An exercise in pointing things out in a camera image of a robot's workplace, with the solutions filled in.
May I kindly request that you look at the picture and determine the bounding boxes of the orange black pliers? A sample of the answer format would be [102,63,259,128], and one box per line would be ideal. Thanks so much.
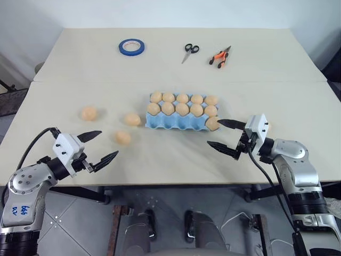
[208,45,232,69]

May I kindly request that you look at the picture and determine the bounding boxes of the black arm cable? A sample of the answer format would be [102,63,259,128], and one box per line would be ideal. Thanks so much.
[1,127,62,207]
[246,147,307,256]

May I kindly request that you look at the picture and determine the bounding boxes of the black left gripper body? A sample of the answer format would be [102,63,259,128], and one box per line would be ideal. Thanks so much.
[69,153,94,177]

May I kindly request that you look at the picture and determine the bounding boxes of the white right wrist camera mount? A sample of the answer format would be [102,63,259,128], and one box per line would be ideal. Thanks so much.
[244,113,269,156]

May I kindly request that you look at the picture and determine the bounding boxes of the dark mesh object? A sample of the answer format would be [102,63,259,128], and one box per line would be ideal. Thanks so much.
[0,84,29,117]

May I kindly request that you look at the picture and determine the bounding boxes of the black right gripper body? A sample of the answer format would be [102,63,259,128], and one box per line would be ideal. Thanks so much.
[235,130,258,161]

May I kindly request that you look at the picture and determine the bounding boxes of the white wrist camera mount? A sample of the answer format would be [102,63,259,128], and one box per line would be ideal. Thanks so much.
[244,113,269,156]
[52,133,86,177]

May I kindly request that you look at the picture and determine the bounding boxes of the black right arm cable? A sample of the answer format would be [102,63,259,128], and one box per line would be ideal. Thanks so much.
[246,147,307,256]

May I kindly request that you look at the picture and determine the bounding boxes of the blue tape roll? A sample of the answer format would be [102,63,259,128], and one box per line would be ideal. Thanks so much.
[118,38,146,57]

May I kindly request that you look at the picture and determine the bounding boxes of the blue egg carton with eggs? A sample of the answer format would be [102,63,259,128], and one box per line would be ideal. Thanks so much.
[144,91,222,132]

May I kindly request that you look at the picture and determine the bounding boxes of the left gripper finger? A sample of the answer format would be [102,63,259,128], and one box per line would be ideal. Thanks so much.
[91,150,119,173]
[77,130,103,143]

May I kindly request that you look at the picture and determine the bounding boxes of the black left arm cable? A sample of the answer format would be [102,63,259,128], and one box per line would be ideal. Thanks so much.
[1,127,62,207]

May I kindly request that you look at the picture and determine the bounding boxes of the black table frame bar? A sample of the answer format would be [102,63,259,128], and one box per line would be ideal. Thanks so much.
[48,186,111,205]
[243,181,341,204]

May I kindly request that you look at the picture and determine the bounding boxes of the brown wooden post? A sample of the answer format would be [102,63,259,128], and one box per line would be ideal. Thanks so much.
[258,214,269,256]
[108,204,134,256]

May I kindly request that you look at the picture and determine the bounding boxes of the white floor cable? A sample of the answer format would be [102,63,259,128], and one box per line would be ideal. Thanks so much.
[220,211,257,233]

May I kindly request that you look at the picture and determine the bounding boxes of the black handled scissors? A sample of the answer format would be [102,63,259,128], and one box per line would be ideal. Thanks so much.
[181,43,200,65]

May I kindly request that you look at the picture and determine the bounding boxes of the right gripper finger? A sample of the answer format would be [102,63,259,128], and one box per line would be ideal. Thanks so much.
[217,118,247,132]
[207,140,240,161]

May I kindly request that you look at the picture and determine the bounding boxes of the dark background object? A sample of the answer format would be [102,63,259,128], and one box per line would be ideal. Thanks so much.
[321,49,341,103]

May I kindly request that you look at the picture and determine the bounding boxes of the dark grey rounded shape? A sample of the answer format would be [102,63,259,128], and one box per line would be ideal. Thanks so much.
[121,208,157,256]
[183,210,230,256]

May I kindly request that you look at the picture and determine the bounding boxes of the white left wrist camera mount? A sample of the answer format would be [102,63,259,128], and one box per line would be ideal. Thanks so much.
[52,133,86,177]

